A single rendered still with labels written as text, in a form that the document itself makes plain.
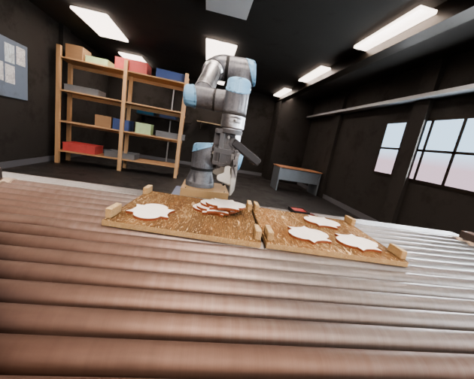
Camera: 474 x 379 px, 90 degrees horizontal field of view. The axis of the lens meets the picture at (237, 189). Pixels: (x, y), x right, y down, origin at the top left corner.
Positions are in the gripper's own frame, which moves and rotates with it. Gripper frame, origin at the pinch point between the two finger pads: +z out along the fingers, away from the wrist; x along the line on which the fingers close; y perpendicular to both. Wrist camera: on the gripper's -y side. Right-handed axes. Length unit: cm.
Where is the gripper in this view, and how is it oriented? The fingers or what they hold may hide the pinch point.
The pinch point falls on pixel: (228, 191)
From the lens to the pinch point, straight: 79.7
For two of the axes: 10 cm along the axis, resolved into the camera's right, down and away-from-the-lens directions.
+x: 1.9, 2.3, -9.6
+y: -9.7, -1.2, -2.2
